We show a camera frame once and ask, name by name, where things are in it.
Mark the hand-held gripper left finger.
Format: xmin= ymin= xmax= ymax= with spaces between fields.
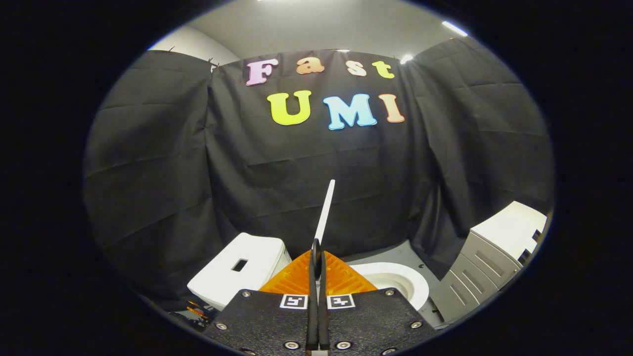
xmin=204 ymin=238 xmax=320 ymax=356

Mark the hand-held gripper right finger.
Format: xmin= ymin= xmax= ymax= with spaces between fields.
xmin=319 ymin=238 xmax=432 ymax=356

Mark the white toilet lid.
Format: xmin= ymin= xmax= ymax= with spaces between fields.
xmin=314 ymin=179 xmax=336 ymax=246

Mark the white toilet bowl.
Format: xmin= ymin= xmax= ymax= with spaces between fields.
xmin=349 ymin=262 xmax=430 ymax=311

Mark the white toilet tank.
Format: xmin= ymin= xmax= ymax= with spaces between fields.
xmin=187 ymin=232 xmax=292 ymax=311

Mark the grey cabinet with white top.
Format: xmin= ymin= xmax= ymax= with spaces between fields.
xmin=429 ymin=201 xmax=547 ymax=323

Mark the black backdrop cloth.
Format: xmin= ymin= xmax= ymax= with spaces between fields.
xmin=83 ymin=37 xmax=555 ymax=312

